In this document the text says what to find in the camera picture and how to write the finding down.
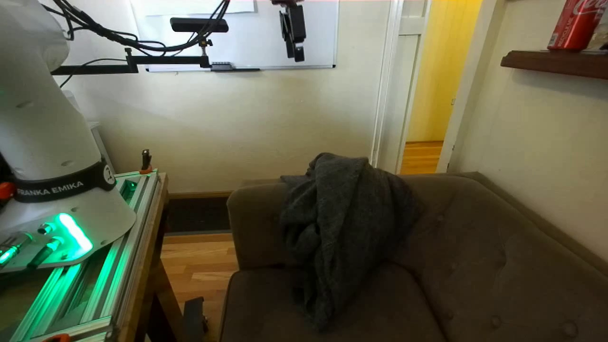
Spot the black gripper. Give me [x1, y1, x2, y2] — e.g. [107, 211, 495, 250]
[272, 0, 308, 64]

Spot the dark grey knitted blanket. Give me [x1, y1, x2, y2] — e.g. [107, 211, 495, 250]
[278, 150, 426, 330]

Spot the brown upholstered chair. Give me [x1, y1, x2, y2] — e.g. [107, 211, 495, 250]
[219, 169, 608, 342]

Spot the red can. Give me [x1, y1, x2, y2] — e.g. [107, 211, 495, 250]
[548, 0, 608, 53]

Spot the red button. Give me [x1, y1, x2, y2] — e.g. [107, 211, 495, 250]
[0, 180, 18, 205]

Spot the white door frame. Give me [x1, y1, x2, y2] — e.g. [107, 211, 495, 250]
[369, 0, 510, 176]

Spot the black stereo camera bar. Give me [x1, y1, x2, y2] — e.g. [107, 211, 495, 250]
[170, 15, 230, 34]

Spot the black cable bundle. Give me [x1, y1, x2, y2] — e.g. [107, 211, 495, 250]
[40, 0, 234, 60]

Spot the black camera mounting bar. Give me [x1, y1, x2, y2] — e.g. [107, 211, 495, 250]
[50, 53, 213, 76]

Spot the dark wall baseboard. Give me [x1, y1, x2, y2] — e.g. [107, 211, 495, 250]
[166, 192, 232, 233]

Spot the dark wooden wall shelf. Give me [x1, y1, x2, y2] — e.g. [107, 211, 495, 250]
[500, 49, 608, 81]

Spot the black table foot bracket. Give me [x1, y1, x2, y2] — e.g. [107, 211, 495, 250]
[181, 294, 210, 342]

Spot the aluminium frame robot table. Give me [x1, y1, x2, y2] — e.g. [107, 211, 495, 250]
[0, 169, 187, 342]

